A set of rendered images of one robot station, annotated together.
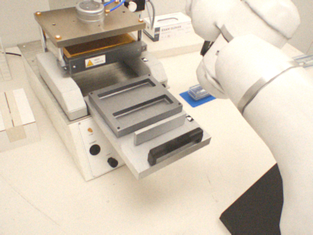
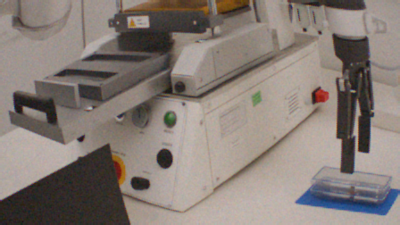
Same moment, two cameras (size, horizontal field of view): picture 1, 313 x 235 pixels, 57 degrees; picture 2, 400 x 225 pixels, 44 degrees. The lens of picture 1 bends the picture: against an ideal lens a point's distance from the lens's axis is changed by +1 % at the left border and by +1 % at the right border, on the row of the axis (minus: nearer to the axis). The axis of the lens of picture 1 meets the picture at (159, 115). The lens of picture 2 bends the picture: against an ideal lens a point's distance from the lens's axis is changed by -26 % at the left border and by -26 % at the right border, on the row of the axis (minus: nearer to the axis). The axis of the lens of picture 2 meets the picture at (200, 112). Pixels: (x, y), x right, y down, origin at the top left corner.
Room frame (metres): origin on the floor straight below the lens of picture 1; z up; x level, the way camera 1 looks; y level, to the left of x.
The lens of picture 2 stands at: (0.58, -0.98, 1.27)
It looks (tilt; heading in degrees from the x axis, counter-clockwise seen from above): 21 degrees down; 80
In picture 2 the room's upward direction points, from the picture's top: 7 degrees counter-clockwise
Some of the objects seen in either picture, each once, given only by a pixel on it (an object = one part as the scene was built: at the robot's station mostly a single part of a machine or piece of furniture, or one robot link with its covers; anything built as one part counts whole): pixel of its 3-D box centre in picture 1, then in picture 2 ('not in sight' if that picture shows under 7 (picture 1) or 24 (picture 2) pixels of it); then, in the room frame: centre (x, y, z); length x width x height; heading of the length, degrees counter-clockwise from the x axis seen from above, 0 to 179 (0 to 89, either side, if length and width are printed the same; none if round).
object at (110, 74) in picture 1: (90, 65); (203, 52); (0.82, 0.26, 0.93); 0.46 x 0.35 x 0.01; 40
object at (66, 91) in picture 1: (60, 83); (120, 46); (0.65, 0.30, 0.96); 0.25 x 0.05 x 0.07; 40
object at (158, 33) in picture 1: (167, 26); not in sight; (1.39, 0.02, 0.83); 0.23 x 0.12 x 0.07; 126
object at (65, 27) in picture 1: (93, 20); not in sight; (0.83, 0.24, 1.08); 0.31 x 0.24 x 0.13; 130
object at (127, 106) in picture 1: (135, 102); (98, 72); (0.59, 0.07, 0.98); 0.20 x 0.17 x 0.03; 130
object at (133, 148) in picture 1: (144, 115); (81, 87); (0.55, 0.04, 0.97); 0.30 x 0.22 x 0.08; 40
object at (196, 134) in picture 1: (176, 145); (32, 104); (0.45, -0.05, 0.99); 0.15 x 0.02 x 0.04; 130
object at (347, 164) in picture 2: not in sight; (347, 154); (0.95, -0.21, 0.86); 0.03 x 0.01 x 0.07; 129
